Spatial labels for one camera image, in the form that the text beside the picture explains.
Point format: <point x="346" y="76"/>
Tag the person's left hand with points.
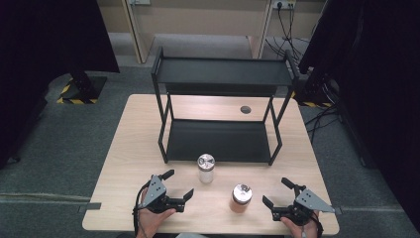
<point x="150" y="223"/>

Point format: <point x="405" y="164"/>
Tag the round grey table grommet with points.
<point x="245" y="109"/>

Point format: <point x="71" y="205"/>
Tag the person's right hand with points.
<point x="303" y="231"/>

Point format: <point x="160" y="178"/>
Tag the black two-tier metal rack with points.
<point x="218" y="140"/>

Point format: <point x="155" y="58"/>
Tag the black curtain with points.
<point x="379" y="82"/>
<point x="39" y="49"/>

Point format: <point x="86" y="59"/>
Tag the glass jar with orange powder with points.
<point x="241" y="198"/>

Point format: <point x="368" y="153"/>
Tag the grey floor tape strip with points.
<point x="49" y="198"/>
<point x="363" y="209"/>

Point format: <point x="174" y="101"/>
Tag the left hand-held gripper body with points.
<point x="155" y="195"/>

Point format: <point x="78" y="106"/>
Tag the glass jar with white powder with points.
<point x="206" y="172"/>

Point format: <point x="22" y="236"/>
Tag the black stand base striped edge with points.
<point x="313" y="95"/>
<point x="82" y="91"/>

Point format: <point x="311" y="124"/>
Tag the white wall socket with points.
<point x="284" y="4"/>

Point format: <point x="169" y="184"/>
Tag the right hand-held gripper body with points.
<point x="308" y="201"/>

